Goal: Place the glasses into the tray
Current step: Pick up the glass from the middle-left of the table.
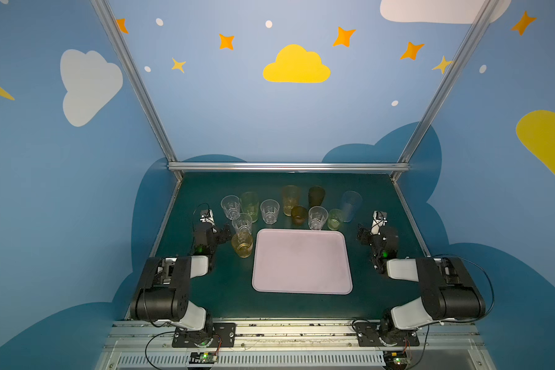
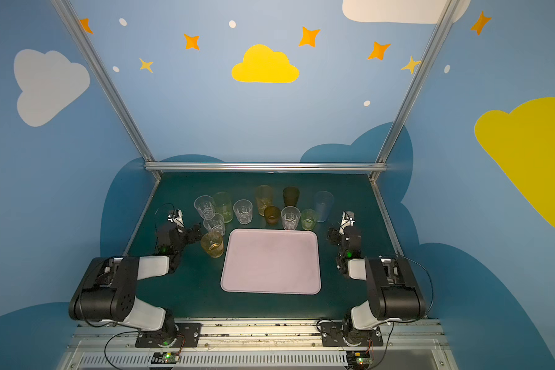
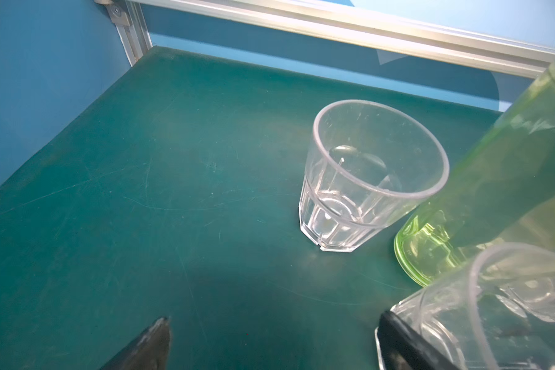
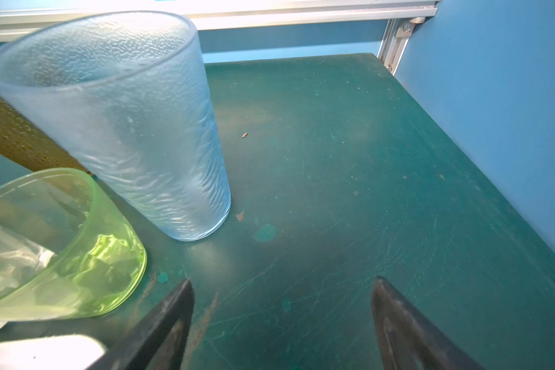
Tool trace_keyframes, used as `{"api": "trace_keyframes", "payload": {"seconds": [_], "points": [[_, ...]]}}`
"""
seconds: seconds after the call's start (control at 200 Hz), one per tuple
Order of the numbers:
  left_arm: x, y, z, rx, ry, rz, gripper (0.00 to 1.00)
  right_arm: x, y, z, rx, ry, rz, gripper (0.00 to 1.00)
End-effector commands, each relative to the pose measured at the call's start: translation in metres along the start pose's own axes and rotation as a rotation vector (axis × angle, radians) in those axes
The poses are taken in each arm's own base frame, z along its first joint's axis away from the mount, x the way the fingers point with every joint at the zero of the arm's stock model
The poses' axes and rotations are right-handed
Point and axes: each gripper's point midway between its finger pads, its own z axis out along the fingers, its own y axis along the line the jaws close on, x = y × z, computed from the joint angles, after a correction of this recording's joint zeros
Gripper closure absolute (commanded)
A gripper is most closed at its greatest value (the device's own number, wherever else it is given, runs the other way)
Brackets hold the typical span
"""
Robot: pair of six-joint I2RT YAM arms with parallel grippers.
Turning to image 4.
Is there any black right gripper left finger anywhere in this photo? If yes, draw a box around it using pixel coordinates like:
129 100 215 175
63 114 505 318
90 279 195 369

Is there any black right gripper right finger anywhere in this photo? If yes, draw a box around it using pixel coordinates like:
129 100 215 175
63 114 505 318
371 276 482 369

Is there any short green glass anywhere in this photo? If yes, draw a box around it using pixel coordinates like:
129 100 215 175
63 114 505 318
0 168 147 322

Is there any frosted blue tall tumbler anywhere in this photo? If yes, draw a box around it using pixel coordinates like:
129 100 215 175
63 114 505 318
0 11 231 241

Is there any dark brown textured tall cup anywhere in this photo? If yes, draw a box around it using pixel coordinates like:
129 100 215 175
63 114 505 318
0 98 87 172

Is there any aluminium right frame post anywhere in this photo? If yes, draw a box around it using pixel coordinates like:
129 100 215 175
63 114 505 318
377 17 426 75

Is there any aluminium back frame rail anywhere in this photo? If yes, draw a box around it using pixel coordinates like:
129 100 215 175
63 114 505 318
0 0 438 43

